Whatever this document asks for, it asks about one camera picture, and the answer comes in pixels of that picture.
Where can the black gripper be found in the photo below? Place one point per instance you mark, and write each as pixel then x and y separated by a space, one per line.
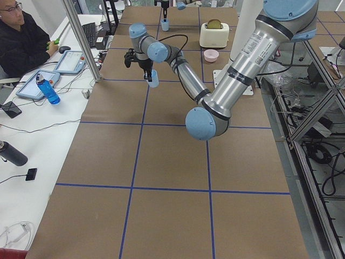
pixel 145 65
pixel 164 5

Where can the light blue cup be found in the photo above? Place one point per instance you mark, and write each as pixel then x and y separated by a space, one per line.
pixel 165 24
pixel 154 79

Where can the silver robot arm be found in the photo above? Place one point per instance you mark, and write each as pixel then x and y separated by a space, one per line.
pixel 278 22
pixel 180 4

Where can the toast slice in toaster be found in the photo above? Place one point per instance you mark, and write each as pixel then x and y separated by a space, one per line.
pixel 214 24

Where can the cream two-slot toaster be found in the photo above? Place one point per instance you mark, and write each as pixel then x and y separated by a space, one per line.
pixel 214 38

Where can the pink plastic bowl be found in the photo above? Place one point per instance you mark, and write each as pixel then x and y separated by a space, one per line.
pixel 210 55

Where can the black keyboard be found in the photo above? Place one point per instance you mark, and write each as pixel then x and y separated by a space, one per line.
pixel 89 30

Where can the teach pendant tablet far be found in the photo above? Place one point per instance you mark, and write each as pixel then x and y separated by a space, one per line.
pixel 71 62

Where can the teach pendant tablet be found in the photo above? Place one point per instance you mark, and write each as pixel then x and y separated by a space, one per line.
pixel 71 62
pixel 30 89

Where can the black computer mouse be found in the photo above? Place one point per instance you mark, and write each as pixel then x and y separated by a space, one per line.
pixel 62 49

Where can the blue water bottle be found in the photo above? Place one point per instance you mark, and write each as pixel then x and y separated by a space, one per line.
pixel 47 89

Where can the teach pendant tablet near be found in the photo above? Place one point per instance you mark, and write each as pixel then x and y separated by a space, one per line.
pixel 30 89

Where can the seated man in black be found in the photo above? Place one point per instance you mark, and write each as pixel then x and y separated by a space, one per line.
pixel 24 45

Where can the black smartphone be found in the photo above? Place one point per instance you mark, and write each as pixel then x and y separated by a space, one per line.
pixel 11 109

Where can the small black puck device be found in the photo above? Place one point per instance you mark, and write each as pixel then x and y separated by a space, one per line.
pixel 31 174

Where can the dark grey thermos bottle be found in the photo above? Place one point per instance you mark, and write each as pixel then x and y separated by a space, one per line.
pixel 13 155

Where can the clear safety glasses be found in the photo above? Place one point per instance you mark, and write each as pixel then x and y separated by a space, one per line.
pixel 17 236

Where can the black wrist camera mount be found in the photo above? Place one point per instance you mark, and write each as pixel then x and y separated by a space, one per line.
pixel 129 58

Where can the aluminium frame post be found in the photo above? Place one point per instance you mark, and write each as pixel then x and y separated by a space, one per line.
pixel 81 38

